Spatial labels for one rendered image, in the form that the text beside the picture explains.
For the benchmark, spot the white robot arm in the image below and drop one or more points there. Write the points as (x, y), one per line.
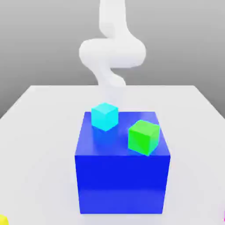
(112, 52)

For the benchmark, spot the small cyan cube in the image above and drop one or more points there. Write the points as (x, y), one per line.
(104, 116)

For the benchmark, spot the small green cube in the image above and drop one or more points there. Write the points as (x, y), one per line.
(143, 138)

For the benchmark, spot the small magenta cube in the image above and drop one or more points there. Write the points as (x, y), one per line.
(224, 216)

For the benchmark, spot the small yellow cube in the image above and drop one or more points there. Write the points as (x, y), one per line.
(3, 220)

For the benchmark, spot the large blue box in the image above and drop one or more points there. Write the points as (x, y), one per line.
(121, 182)

